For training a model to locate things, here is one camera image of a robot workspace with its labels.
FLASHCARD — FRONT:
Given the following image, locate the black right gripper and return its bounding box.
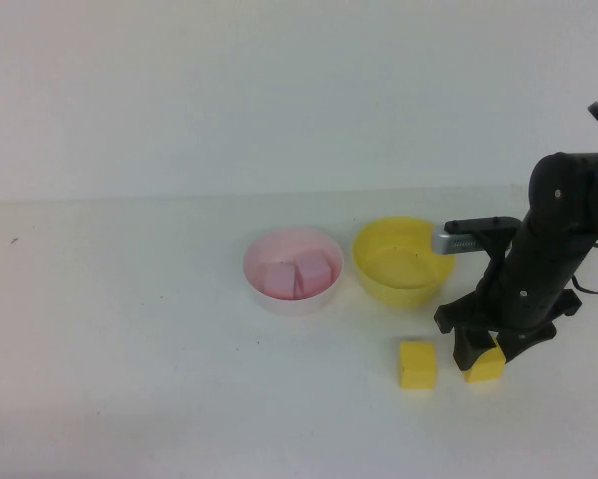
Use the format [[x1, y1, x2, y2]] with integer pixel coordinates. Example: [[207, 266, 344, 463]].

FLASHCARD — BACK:
[[433, 223, 587, 370]]

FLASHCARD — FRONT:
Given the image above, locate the yellow cube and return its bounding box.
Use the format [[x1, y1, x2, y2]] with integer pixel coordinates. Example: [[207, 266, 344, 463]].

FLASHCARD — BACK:
[[398, 340, 438, 390], [463, 343, 507, 384]]

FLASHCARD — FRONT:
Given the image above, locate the pink cube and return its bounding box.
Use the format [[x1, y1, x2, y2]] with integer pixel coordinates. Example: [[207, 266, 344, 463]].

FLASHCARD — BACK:
[[263, 262, 297, 301], [294, 251, 332, 295]]

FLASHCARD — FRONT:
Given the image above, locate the yellow plastic bowl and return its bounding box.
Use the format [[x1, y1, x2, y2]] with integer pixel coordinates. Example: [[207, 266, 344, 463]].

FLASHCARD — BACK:
[[352, 215, 457, 308]]

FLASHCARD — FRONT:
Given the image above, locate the pink plastic bowl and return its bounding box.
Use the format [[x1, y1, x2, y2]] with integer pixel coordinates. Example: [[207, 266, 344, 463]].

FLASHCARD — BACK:
[[242, 226, 345, 317]]

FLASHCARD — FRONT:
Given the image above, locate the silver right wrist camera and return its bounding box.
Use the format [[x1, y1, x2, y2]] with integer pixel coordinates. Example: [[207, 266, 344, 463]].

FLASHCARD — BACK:
[[429, 216, 522, 256]]

